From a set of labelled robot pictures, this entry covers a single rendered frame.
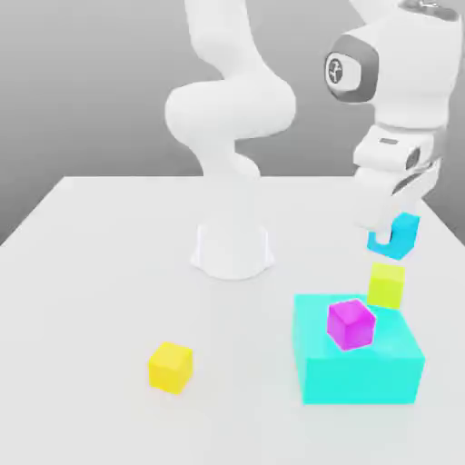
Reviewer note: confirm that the large cyan box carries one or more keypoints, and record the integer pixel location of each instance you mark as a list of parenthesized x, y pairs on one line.
[(363, 377)]

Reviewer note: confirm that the small magenta cube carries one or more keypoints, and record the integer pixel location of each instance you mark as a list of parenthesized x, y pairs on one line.
[(350, 327)]

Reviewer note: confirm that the small blue cube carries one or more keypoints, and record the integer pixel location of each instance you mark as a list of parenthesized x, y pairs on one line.
[(404, 236)]

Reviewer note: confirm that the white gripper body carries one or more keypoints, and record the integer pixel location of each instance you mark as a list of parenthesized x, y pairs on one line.
[(374, 196)]

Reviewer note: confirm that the small yellow cube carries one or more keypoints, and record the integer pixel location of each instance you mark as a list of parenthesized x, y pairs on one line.
[(170, 368)]

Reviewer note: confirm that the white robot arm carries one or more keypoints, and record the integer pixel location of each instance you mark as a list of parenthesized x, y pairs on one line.
[(232, 109)]

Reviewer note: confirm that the small lime cube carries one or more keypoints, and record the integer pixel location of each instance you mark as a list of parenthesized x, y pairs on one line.
[(385, 287)]

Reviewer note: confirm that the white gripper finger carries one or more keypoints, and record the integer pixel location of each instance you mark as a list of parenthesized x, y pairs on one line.
[(383, 229)]

